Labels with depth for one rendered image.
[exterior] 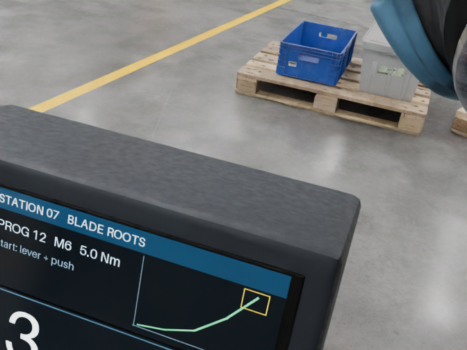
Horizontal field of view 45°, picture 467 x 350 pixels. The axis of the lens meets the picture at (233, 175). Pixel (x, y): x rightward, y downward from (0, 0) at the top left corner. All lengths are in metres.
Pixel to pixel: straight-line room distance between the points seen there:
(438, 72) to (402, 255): 2.26
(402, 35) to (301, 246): 0.11
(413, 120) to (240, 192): 3.22
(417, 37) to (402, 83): 3.38
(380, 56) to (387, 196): 1.03
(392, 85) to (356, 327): 1.89
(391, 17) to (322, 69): 3.41
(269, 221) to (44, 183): 0.11
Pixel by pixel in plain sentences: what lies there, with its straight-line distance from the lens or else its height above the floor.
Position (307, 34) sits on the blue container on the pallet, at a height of 0.27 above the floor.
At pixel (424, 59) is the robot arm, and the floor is 1.35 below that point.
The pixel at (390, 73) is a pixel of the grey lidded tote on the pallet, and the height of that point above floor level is 0.30.
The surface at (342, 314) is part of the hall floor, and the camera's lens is 2.09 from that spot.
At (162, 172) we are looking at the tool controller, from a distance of 0.31.
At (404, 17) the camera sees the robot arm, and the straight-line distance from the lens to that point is 0.19.
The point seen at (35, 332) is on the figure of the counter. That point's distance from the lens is 0.33.
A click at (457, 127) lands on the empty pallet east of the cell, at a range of 3.70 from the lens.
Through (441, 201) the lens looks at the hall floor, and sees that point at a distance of 2.92.
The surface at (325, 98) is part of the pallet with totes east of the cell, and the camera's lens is 3.53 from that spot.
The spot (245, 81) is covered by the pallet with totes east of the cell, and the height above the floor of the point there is 0.09.
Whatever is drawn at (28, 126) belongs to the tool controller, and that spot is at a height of 1.24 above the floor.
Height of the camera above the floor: 1.41
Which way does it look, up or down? 31 degrees down
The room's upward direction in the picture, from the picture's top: 7 degrees clockwise
